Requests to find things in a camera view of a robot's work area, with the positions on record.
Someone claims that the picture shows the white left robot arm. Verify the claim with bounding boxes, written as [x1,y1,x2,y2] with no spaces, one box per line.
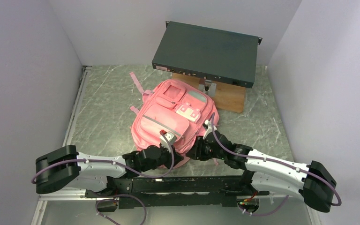
[31,145,184,197]

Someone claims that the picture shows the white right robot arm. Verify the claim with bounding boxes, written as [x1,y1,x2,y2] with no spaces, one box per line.
[186,131,341,213]

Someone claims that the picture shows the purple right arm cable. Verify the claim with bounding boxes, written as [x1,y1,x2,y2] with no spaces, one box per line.
[209,112,342,218]

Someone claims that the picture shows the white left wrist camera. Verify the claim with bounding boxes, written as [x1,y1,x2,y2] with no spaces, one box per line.
[159,130,177,148]

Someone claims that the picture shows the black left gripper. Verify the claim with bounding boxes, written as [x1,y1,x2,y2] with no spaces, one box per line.
[142,142,184,172]

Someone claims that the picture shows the pink student backpack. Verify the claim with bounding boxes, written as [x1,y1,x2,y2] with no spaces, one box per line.
[130,72,219,168]

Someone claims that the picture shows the grey metal bracket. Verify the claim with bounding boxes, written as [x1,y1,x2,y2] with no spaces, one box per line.
[198,79,217,96]

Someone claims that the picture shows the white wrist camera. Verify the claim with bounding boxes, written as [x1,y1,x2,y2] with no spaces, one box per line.
[159,130,177,148]
[203,120,217,139]

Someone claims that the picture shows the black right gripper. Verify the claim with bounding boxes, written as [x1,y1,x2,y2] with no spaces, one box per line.
[186,135,225,160]

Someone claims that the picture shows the dark green rack device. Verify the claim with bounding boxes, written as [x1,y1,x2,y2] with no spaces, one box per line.
[151,21,262,88]

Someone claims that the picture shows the wooden support block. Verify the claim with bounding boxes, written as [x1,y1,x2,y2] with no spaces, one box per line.
[172,73,247,113]

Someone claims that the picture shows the silver side rail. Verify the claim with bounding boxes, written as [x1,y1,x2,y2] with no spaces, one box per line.
[62,66,92,147]

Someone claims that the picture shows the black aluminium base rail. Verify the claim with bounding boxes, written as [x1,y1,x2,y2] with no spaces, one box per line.
[39,175,274,209]

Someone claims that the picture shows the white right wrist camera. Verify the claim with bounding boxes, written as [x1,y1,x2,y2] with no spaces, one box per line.
[203,120,217,139]

